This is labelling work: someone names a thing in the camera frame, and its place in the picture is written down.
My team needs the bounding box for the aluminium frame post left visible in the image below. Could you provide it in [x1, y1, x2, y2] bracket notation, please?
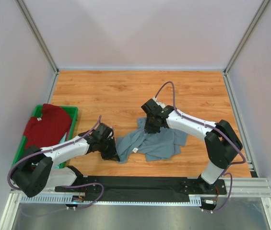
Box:
[15, 0, 59, 74]

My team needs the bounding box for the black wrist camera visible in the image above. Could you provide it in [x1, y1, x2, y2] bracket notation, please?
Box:
[141, 99, 164, 115]
[92, 123, 114, 140]

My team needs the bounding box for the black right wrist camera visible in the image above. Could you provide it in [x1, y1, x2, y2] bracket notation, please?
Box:
[141, 99, 164, 115]

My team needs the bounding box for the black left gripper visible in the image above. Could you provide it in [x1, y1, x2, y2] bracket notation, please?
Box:
[98, 137, 120, 161]

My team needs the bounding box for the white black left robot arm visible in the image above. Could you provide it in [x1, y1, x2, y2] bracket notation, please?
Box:
[8, 133, 120, 197]

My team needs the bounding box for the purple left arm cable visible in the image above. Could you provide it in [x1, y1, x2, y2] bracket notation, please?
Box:
[7, 115, 106, 218]

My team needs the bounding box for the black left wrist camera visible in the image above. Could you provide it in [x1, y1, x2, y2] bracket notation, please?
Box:
[92, 123, 114, 140]

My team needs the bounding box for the aluminium frame post right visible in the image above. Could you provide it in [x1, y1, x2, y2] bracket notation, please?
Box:
[223, 0, 271, 76]

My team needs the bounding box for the white slotted cable duct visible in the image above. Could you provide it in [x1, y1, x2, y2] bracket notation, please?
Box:
[20, 194, 201, 207]

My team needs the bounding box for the mint green t shirt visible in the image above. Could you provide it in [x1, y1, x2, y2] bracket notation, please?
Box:
[54, 132, 69, 169]

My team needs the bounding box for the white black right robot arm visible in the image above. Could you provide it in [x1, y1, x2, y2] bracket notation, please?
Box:
[141, 105, 243, 194]

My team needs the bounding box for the black base mat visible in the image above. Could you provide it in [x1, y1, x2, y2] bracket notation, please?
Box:
[55, 175, 227, 202]

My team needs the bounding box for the blue grey t shirt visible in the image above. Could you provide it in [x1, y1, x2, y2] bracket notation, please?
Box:
[116, 117, 188, 163]

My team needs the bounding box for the aluminium frame rail front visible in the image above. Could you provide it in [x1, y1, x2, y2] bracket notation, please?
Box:
[10, 177, 271, 198]

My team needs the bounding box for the aluminium frame post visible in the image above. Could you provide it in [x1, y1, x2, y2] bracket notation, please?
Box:
[223, 0, 271, 76]
[15, 0, 59, 74]

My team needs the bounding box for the red t shirt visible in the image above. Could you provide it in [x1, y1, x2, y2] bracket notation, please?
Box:
[24, 103, 72, 149]

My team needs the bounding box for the aluminium back rail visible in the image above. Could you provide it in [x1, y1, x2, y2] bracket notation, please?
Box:
[58, 67, 224, 72]

